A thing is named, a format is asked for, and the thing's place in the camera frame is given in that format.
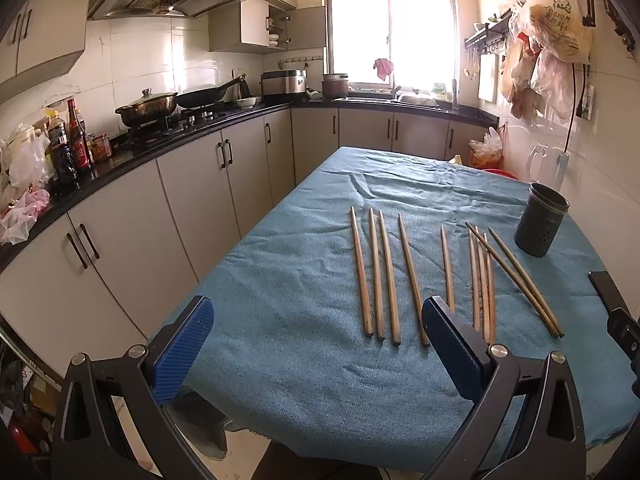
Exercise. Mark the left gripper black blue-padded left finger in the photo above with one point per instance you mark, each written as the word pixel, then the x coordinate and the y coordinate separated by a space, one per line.
pixel 89 442

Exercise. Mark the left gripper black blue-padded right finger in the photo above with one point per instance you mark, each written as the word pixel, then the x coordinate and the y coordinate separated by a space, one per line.
pixel 548 440

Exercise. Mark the dark cylindrical utensil holder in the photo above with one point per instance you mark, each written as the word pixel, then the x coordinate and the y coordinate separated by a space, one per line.
pixel 540 220

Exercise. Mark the kitchen sink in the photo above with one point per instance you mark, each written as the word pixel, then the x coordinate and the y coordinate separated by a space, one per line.
pixel 395 95

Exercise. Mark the black smartphone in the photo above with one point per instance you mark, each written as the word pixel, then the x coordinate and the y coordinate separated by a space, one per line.
pixel 607 291

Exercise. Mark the clear glass pitcher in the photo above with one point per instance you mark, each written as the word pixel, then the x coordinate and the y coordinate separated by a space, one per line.
pixel 547 165

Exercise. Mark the red plastic basin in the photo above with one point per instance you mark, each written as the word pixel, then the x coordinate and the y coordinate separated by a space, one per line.
pixel 501 173

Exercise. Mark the orange bag by cabinet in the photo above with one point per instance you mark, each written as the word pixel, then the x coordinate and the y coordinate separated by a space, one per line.
pixel 487 153

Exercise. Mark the pink plastic bag on counter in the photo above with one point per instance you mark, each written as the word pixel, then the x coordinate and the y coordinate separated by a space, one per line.
pixel 17 222

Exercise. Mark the blue table cloth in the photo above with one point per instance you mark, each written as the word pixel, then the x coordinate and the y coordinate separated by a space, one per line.
pixel 287 356

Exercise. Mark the dark soy sauce bottle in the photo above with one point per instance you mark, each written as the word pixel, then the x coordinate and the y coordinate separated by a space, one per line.
pixel 62 157

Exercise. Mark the red label sauce bottle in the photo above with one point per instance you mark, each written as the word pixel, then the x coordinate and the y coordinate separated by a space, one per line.
pixel 82 155

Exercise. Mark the white plastic bag on counter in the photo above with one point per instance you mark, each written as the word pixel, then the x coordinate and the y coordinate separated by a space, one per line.
pixel 24 163

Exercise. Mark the gas stove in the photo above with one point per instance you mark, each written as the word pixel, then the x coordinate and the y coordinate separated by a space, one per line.
pixel 181 123

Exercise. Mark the yellow printed plastic bag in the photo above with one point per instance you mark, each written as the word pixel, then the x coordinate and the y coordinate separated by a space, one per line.
pixel 557 26

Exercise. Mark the lidded cooking pot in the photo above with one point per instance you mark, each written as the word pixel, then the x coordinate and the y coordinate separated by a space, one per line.
pixel 149 108

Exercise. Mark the pink cloth at window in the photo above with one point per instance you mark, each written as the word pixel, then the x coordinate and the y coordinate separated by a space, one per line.
pixel 384 68

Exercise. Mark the black wok pan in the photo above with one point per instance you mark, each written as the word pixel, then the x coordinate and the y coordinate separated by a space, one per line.
pixel 206 96

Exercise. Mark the brown ceramic pot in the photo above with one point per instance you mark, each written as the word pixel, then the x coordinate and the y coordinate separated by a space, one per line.
pixel 335 86

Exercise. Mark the small white bowl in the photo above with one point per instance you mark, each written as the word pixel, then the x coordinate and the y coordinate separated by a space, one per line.
pixel 247 102

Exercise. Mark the silver rice cooker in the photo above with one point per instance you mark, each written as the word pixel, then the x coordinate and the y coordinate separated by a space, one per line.
pixel 283 82

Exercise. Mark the white wall socket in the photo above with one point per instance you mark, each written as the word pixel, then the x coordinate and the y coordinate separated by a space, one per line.
pixel 587 103

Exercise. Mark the black wall rack shelf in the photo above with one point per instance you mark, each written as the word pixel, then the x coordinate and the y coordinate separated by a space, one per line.
pixel 490 34

